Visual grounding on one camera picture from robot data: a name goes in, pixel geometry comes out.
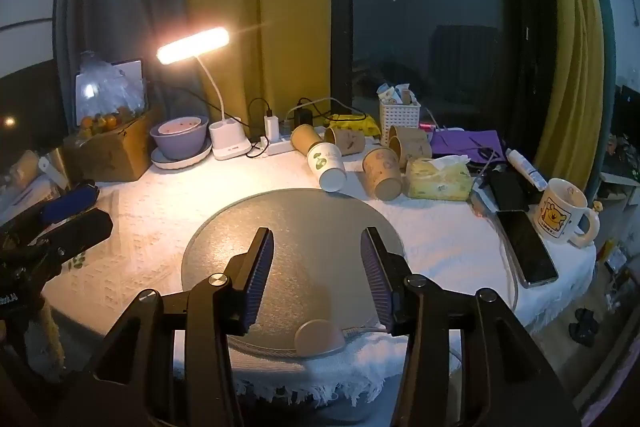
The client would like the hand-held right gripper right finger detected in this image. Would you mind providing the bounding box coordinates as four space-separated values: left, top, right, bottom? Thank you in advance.
361 227 581 427

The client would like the purple cloth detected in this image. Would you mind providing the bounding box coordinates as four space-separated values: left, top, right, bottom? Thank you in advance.
430 129 506 160

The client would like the white bear-print mug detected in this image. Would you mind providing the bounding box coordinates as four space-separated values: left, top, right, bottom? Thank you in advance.
530 178 601 248

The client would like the black wallet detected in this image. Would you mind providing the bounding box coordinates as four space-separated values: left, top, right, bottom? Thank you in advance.
487 167 538 212

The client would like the white green-print paper cup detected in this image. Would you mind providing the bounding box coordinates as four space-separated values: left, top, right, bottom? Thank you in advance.
306 142 348 192

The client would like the black smartphone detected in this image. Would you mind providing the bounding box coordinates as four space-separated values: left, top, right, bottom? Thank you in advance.
495 209 559 289

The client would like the white plastic basket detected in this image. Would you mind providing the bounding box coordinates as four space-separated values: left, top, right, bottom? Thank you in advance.
378 97 422 146

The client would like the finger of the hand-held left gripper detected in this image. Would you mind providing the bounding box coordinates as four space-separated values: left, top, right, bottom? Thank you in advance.
35 208 115 264
39 180 101 226

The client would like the brown paper cup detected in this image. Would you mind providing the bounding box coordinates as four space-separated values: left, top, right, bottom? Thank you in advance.
387 125 428 146
290 123 326 156
362 148 404 201
389 136 433 168
324 127 366 155

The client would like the purple bowl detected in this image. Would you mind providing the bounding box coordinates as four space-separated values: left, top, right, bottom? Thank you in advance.
149 116 210 160

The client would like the white power strip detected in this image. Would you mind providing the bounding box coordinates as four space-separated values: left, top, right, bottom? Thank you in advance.
250 136 296 158

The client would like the white plate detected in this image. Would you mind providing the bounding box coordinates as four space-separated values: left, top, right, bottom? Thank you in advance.
150 139 213 170

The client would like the round grey tray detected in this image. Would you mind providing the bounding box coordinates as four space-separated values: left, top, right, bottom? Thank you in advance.
181 188 406 360

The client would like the white textured tablecloth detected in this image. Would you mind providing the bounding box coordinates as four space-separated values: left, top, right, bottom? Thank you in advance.
42 146 598 408

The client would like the white cable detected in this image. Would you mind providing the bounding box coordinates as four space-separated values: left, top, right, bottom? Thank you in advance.
470 177 521 313

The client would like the black shoe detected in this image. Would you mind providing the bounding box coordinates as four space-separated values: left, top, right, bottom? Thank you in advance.
570 307 599 348

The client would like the yellow tissue pack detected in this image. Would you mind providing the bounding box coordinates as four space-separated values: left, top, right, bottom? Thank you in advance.
405 155 473 201

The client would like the white tube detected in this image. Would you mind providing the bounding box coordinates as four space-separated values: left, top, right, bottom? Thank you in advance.
505 148 548 190

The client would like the yellow snack packet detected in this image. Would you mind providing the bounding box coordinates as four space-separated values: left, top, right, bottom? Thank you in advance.
325 113 381 138

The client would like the cardboard box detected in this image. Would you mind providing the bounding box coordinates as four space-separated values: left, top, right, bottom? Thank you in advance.
62 109 153 182

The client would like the clear plastic fruit bag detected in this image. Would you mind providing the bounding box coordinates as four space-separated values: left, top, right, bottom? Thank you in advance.
75 51 150 140

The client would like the white desk lamp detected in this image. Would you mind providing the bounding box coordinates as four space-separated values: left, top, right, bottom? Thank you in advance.
156 26 253 160

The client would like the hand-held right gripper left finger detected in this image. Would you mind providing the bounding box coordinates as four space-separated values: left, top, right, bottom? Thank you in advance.
65 227 276 427

